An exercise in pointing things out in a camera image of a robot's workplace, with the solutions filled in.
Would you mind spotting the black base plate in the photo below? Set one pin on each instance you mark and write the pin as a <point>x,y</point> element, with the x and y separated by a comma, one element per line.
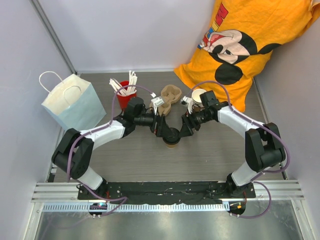
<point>167,196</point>

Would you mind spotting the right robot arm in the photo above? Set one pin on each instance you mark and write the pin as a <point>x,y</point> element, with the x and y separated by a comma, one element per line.
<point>262,142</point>

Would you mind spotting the orange Mickey Mouse cloth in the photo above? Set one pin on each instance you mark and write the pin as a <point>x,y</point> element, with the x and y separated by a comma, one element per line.
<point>239,42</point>

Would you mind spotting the light blue paper bag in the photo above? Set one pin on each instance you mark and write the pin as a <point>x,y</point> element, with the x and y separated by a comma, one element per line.
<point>73,103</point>

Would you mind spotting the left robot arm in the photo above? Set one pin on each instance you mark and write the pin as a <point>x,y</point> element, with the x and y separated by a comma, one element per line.
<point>75,148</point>

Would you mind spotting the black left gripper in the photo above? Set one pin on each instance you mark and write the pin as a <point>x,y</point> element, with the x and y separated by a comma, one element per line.
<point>159,126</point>

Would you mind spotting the red straw holder cup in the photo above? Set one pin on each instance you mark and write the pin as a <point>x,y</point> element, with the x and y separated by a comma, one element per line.
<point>124,99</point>

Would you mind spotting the stack of paper cups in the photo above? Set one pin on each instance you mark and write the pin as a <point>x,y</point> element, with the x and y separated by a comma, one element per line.
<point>196,97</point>

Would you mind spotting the stack of cardboard cup carriers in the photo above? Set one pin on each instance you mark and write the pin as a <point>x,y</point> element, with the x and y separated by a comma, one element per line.
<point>171,94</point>

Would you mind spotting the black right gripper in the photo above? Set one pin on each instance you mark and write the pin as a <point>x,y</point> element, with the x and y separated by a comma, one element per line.
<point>188,122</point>

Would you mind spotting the brown paper cup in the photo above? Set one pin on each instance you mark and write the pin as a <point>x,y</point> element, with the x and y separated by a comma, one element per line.
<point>169,145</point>

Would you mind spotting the aluminium frame rail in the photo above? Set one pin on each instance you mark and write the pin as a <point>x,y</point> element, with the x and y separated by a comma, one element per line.
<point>52,34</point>

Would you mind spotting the bundle of wrapped white straws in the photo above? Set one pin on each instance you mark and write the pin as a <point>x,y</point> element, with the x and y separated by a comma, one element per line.
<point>128,88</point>

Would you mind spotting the black coffee cup lid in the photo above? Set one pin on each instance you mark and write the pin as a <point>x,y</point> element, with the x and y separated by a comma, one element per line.
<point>174,138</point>

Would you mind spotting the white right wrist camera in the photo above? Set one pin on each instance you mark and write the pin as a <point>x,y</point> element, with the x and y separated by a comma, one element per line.
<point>187,102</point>

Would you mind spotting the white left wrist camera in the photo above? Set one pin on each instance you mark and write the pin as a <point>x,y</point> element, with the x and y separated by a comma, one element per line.
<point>156,102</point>

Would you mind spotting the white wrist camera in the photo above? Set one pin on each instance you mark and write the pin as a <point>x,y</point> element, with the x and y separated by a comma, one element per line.
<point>187,102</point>
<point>156,102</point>

